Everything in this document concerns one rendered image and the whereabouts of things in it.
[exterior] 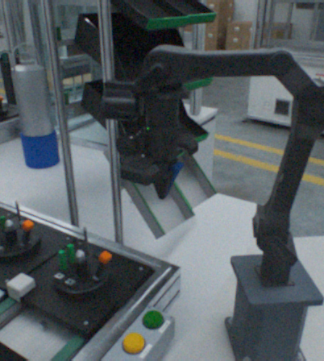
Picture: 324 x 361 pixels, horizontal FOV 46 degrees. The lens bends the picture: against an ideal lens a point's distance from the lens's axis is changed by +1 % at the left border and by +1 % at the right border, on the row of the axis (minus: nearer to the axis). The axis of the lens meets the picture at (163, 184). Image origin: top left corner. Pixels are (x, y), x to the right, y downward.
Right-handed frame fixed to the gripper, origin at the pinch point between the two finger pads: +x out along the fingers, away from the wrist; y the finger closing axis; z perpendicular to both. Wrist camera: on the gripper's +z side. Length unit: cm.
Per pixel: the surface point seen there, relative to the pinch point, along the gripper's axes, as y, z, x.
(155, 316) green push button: 6.0, -2.3, 28.3
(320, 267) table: -44, -27, 39
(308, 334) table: -18, -30, 39
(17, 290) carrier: 17.0, 27.3, 26.9
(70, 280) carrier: 10.0, 17.8, 25.0
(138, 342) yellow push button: 13.3, -2.8, 28.3
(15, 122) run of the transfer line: -71, 137, 31
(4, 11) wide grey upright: -70, 129, -23
